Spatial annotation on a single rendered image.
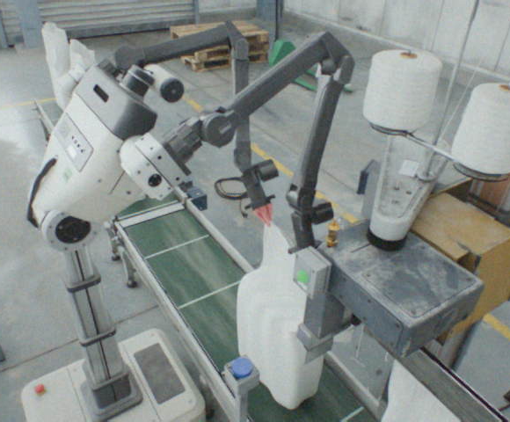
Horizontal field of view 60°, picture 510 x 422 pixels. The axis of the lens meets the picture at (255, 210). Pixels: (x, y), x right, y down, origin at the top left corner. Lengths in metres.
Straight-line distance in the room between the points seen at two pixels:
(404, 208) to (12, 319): 2.35
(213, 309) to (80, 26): 6.81
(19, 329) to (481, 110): 2.50
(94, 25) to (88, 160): 7.30
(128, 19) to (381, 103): 7.68
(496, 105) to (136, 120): 0.80
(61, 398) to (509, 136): 1.87
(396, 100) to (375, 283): 0.44
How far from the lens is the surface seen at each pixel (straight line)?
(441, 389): 1.20
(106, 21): 8.52
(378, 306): 0.95
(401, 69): 1.11
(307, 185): 1.26
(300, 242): 1.32
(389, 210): 1.05
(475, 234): 1.20
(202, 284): 2.29
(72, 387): 2.18
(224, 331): 2.09
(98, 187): 1.21
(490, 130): 1.01
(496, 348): 2.89
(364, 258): 1.02
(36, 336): 2.78
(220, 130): 1.08
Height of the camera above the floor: 1.98
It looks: 35 degrees down
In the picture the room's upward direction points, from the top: 2 degrees clockwise
